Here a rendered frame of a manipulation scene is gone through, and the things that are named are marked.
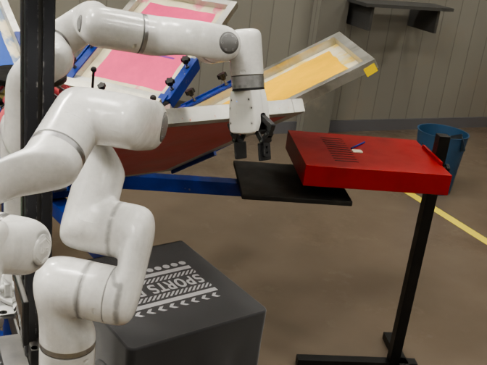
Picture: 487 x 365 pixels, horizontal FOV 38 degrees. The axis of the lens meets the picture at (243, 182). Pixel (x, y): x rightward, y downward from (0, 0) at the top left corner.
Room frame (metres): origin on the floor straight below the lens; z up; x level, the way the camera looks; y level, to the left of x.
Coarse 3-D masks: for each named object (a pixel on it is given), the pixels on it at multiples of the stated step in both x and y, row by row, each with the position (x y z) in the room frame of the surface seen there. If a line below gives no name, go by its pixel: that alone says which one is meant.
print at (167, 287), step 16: (160, 272) 1.91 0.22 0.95; (176, 272) 1.93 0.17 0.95; (192, 272) 1.94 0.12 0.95; (144, 288) 1.81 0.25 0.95; (160, 288) 1.82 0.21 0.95; (176, 288) 1.83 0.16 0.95; (192, 288) 1.84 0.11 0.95; (208, 288) 1.85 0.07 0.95; (144, 304) 1.72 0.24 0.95; (160, 304) 1.73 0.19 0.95; (176, 304) 1.74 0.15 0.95
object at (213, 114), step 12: (180, 108) 1.63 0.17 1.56; (192, 108) 1.65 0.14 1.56; (204, 108) 1.67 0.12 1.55; (216, 108) 1.69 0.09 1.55; (228, 108) 1.71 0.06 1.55; (276, 108) 1.80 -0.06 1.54; (288, 108) 1.82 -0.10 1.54; (300, 108) 1.85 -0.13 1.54; (168, 120) 1.59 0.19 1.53; (180, 120) 1.61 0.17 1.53; (192, 120) 1.63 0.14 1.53; (204, 120) 1.65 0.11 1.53; (216, 120) 1.68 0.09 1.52; (228, 120) 1.72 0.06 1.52; (228, 144) 2.10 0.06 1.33
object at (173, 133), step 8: (168, 128) 1.64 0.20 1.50; (176, 128) 1.66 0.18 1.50; (184, 128) 1.68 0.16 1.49; (192, 128) 1.71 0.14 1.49; (168, 136) 1.74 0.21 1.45; (176, 136) 1.76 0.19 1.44; (160, 144) 1.82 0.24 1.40; (120, 152) 1.80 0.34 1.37; (128, 152) 1.82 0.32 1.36; (136, 152) 1.85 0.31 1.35; (144, 152) 1.88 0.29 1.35; (120, 160) 1.92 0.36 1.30; (128, 160) 1.95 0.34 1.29
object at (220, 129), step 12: (276, 120) 1.88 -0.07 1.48; (192, 132) 1.76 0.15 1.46; (204, 132) 1.80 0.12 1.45; (216, 132) 1.84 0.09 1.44; (228, 132) 1.88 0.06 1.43; (168, 144) 1.85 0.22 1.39; (180, 144) 1.89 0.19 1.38; (192, 144) 1.94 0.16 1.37; (204, 144) 1.99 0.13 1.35; (216, 144) 2.04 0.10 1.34; (144, 156) 1.95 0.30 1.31; (156, 156) 2.00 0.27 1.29; (168, 156) 2.06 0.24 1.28; (180, 156) 2.11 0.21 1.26; (192, 156) 2.17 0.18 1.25; (132, 168) 2.11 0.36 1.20; (144, 168) 2.18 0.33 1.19; (156, 168) 2.24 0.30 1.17; (168, 168) 2.30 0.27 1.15
